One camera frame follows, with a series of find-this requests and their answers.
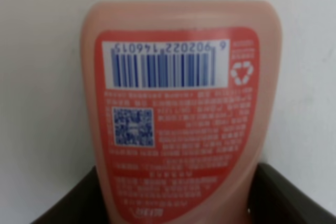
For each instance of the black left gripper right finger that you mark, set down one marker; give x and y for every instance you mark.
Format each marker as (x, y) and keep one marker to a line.
(274, 199)

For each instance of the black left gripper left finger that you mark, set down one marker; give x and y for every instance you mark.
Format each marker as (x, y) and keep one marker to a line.
(83, 204)

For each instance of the pink lotion bottle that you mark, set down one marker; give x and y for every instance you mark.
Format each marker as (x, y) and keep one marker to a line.
(179, 97)

